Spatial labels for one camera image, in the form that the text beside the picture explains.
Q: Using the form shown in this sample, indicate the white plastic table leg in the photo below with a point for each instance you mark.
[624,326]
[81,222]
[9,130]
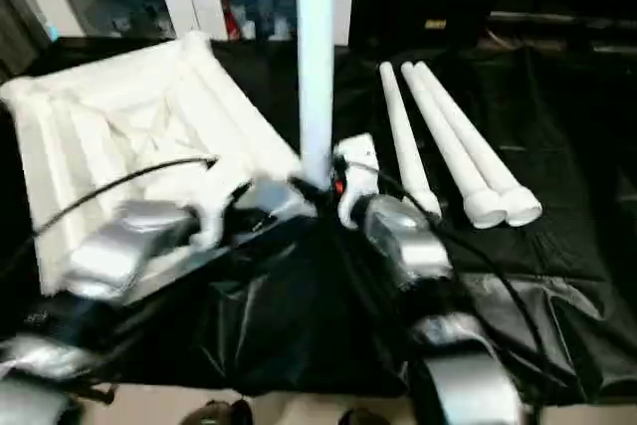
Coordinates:
[448,141]
[478,146]
[318,71]
[405,131]

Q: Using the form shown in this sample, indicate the white plastic table top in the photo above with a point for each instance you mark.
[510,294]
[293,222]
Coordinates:
[124,121]

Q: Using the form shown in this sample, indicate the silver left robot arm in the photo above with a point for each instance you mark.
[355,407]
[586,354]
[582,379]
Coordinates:
[119,251]

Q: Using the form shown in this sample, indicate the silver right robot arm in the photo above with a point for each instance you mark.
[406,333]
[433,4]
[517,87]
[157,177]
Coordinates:
[413,246]

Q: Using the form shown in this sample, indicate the black work surface mat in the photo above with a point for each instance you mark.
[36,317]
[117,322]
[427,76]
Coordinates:
[308,305]

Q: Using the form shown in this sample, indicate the red item in cabinet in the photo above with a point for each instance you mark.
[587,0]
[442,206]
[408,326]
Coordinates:
[230,22]

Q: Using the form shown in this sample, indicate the black right robot foot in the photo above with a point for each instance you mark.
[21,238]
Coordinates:
[365,417]

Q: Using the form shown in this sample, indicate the white figurine in cabinet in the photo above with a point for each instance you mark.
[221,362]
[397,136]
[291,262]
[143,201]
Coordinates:
[120,24]

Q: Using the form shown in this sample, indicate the white teal patterned roll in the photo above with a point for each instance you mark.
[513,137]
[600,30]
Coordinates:
[42,17]

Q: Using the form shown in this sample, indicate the grey metal bar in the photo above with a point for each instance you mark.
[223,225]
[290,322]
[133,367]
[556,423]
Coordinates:
[562,21]

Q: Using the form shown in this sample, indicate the grey curtain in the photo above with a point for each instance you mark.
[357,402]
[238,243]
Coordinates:
[15,22]

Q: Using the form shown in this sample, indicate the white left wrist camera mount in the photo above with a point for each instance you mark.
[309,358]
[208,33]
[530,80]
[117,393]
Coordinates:
[214,206]

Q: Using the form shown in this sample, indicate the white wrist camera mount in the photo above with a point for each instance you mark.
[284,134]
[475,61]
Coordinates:
[214,206]
[360,156]

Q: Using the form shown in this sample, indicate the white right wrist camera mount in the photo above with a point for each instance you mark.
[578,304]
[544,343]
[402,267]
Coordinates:
[360,156]

